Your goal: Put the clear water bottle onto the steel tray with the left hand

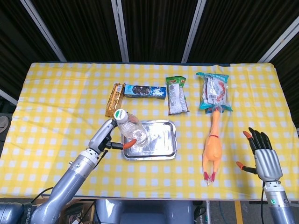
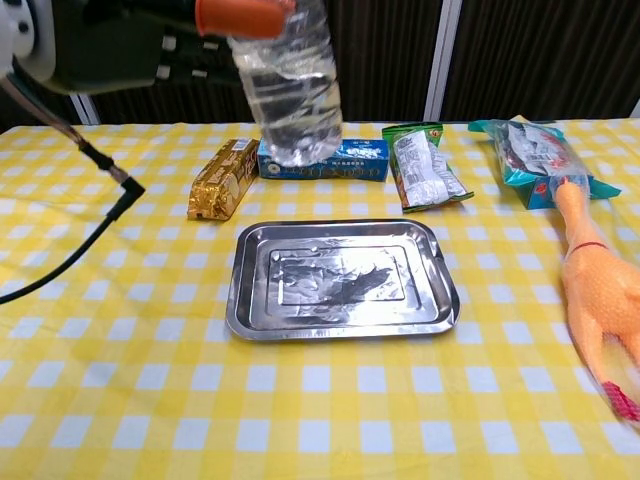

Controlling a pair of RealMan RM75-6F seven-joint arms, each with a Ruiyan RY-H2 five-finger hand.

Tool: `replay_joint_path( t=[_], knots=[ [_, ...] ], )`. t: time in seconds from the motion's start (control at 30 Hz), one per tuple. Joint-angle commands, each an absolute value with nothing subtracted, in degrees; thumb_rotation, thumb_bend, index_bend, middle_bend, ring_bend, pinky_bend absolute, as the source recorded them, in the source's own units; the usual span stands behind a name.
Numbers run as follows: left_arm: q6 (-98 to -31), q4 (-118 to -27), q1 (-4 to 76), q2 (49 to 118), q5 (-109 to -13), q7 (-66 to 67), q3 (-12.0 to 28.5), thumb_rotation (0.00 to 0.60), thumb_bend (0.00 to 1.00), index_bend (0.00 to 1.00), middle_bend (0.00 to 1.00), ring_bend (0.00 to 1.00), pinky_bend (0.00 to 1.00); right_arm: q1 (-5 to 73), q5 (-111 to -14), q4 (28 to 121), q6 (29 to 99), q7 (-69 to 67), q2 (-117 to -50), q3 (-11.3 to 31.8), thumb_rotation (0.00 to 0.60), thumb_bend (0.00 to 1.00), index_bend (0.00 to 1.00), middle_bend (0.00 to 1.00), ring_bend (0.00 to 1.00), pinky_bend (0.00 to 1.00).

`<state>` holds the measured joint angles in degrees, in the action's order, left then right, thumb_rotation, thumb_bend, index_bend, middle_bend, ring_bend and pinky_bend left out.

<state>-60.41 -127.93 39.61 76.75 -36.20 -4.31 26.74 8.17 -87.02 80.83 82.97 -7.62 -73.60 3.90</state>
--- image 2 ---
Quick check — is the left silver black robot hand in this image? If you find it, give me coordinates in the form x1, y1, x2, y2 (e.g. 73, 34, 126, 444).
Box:
0, 0, 296, 96

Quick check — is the clear plastic bottle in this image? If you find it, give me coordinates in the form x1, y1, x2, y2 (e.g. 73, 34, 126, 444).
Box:
227, 0, 345, 169

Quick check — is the rectangular metal tray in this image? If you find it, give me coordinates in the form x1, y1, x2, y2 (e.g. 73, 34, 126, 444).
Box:
224, 218, 461, 342

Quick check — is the gold snack package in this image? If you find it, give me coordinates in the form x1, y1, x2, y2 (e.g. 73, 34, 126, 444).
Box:
187, 138, 261, 222

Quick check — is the blue cookie box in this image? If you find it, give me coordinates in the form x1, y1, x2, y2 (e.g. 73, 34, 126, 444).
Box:
257, 138, 390, 182

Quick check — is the yellow white checkered tablecloth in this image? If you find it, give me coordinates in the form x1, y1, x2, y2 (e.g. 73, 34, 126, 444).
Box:
0, 117, 640, 480

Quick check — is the green snack bag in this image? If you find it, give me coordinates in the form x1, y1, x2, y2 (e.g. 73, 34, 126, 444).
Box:
381, 122, 475, 215

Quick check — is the teal clear snack bag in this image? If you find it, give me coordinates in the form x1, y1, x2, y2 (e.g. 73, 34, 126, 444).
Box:
467, 117, 622, 211

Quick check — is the yellow rubber chicken toy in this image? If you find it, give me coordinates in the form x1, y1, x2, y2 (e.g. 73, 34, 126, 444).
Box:
547, 175, 640, 424

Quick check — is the white frame post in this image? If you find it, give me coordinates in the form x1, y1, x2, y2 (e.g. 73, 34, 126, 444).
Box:
424, 0, 464, 122
69, 92, 99, 126

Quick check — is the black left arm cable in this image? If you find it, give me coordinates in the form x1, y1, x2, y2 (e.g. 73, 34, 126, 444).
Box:
0, 69, 147, 307

